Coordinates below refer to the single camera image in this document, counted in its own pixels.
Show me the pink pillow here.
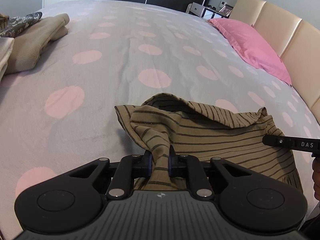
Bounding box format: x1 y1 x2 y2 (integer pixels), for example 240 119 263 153
208 18 292 85

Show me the brown striped shirt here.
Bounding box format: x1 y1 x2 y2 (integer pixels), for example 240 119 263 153
115 93 302 190

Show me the white bedside table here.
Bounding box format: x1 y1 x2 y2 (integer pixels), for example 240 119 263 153
186 2 226 20

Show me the cream padded headboard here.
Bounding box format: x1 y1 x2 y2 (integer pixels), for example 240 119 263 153
230 0 320 120

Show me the framed photo on table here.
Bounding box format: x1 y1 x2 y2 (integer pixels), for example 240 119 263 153
219 5 233 18

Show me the polka dot bed sheet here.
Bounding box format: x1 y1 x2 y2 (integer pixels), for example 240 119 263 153
1 1 319 239

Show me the person's right hand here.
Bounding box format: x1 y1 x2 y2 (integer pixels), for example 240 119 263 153
312 158 320 200

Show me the tan folded garment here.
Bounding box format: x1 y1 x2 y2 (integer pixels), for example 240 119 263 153
4 13 69 75

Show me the dark floral garment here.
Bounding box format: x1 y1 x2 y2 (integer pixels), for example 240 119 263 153
1 12 42 38

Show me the white folded towel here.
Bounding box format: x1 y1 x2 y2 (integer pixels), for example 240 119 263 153
0 37 14 80

